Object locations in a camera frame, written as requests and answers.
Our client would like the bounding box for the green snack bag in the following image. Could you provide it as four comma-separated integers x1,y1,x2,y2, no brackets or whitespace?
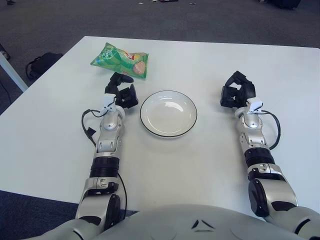
89,41,150,80

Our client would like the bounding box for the white table leg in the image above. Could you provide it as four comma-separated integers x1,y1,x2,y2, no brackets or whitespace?
0,53,29,93

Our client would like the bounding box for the white plate with black rim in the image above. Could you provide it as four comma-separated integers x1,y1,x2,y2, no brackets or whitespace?
139,90,198,139

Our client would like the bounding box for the grey robot torso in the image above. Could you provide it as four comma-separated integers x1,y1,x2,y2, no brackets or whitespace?
37,203,320,240

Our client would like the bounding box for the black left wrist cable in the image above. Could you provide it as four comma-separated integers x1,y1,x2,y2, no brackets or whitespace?
81,99,117,148

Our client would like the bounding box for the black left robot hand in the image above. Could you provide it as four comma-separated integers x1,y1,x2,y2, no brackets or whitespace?
104,71,140,110

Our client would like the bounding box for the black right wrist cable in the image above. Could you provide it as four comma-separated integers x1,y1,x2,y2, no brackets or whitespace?
259,109,281,151

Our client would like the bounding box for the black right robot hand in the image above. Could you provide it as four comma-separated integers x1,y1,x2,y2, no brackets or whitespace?
219,70,257,109

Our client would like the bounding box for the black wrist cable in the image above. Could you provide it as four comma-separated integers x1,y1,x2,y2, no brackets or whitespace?
259,109,281,151
81,99,117,148

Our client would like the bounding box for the black bag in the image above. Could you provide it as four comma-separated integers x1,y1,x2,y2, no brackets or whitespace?
26,52,64,80

